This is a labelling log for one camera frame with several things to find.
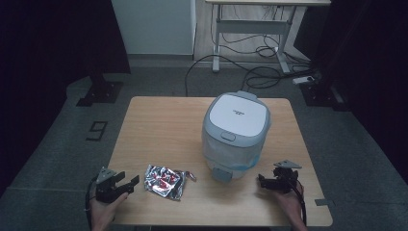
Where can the white cabinet panel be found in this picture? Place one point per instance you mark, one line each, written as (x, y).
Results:
(154, 27)

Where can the dark curtain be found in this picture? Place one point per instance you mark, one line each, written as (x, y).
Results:
(369, 64)
(48, 64)

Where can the white power strip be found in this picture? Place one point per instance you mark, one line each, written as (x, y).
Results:
(304, 79)

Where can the silver foil wrapper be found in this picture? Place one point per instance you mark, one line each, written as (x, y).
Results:
(163, 183)

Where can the person's right hand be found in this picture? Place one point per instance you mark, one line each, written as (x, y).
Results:
(293, 205)

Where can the person's left hand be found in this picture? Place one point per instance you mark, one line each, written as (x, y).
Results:
(102, 215)

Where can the white metal frame desk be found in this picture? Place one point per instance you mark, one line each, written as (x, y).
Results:
(253, 26)

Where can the white lidded trash bin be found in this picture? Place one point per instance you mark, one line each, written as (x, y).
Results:
(235, 128)

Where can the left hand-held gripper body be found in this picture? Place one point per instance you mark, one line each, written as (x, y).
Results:
(104, 191)

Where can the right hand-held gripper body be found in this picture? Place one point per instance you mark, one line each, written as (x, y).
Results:
(285, 179)

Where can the black stand base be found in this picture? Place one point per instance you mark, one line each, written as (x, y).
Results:
(322, 94)
(101, 91)

